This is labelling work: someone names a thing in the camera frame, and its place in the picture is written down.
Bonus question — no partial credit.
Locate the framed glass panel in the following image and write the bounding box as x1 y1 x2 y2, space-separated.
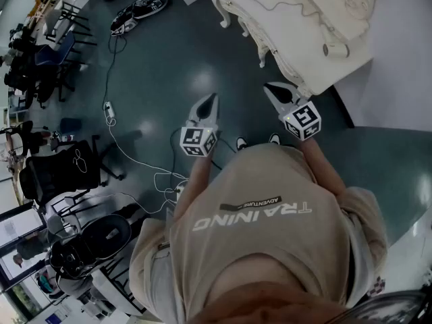
0 201 47 251

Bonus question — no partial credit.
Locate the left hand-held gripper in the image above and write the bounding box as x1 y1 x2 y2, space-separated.
180 93 222 158

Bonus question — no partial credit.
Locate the black frame chair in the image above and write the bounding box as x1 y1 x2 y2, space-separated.
43 0 99 47

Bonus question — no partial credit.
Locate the person's beige printed shirt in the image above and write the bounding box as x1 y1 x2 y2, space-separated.
129 143 389 320

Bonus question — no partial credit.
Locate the white ornate carved table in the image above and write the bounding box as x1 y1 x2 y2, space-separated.
202 0 393 97

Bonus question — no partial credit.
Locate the person's left forearm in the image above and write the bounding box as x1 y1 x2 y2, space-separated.
175 153 217 212

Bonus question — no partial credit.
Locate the white metal frame chair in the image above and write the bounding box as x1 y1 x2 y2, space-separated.
49 192 90 217

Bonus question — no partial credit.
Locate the grey hair dryer cord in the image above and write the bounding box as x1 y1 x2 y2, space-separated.
215 0 338 44

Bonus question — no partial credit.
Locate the dark head mount rim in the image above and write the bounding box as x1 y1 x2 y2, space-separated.
337 288 432 324

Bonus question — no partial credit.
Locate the thin white floor cable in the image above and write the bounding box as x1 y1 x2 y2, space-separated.
105 115 190 215

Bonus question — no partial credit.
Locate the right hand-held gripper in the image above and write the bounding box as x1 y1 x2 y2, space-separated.
263 82 322 142

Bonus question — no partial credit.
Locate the blue chair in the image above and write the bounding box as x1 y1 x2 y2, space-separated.
34 32 77 80

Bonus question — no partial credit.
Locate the black round seat stool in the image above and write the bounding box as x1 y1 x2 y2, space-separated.
49 213 133 280

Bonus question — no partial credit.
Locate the person's right forearm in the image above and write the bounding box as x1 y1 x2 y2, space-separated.
299 136 348 200

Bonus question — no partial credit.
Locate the spare gripper device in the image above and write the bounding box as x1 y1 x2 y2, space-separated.
134 0 169 20
110 7 138 37

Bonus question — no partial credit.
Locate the thin black cable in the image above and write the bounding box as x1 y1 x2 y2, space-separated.
102 32 128 105

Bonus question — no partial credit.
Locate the white hair dryer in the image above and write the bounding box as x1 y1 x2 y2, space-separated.
322 41 350 59

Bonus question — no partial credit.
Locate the black swivel chair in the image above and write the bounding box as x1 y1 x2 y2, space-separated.
3 55 76 110

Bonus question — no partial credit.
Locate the black mesh office chair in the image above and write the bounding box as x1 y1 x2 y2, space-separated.
19 134 126 206

